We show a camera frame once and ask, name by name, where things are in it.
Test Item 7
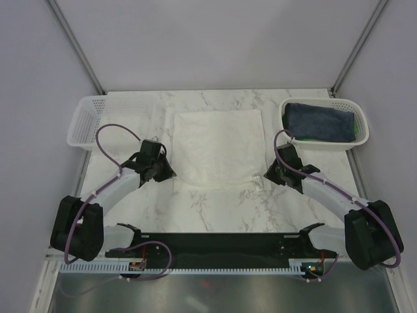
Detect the aluminium extrusion rail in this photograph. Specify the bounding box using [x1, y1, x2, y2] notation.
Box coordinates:
[44, 247, 351, 261]

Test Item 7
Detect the right aluminium frame post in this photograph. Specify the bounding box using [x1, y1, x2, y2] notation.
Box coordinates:
[328, 0, 390, 98]

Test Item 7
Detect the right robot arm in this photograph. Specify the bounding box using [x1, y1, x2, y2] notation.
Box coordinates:
[264, 143, 404, 270]

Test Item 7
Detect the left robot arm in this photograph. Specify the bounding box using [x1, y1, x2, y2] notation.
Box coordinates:
[50, 140, 176, 264]

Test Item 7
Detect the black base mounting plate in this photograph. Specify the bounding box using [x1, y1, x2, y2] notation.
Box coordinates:
[106, 233, 336, 269]

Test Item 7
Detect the dark blue towel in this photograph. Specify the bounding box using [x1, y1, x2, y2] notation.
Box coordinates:
[281, 102, 355, 143]

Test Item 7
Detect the white slotted cable duct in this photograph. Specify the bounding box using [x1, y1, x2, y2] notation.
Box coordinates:
[59, 259, 318, 276]

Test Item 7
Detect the left white plastic basket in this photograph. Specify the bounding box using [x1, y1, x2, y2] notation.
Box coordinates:
[66, 95, 164, 151]

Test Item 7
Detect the white towel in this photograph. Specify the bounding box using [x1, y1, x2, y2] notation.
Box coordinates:
[171, 110, 270, 192]

